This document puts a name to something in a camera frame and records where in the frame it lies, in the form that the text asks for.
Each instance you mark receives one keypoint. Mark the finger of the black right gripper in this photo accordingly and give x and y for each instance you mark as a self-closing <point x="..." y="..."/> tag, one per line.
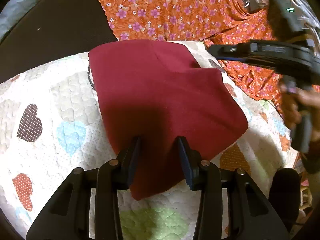
<point x="230" y="51"/>

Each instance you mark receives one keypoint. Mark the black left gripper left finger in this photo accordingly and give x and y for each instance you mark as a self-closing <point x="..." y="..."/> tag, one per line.
<point x="66" y="214"/>

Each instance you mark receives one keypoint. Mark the orange floral bedsheet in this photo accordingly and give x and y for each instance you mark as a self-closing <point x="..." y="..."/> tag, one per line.
<point x="210" y="21"/>

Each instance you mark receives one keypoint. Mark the maroon red garment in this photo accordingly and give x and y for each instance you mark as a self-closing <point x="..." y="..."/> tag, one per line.
<point x="157" y="91"/>

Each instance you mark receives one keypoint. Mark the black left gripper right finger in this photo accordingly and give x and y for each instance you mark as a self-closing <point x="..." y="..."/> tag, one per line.
<point x="228" y="194"/>

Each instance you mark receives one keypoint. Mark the black folded cloth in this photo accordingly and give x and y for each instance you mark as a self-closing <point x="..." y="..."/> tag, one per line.
<point x="51" y="30"/>

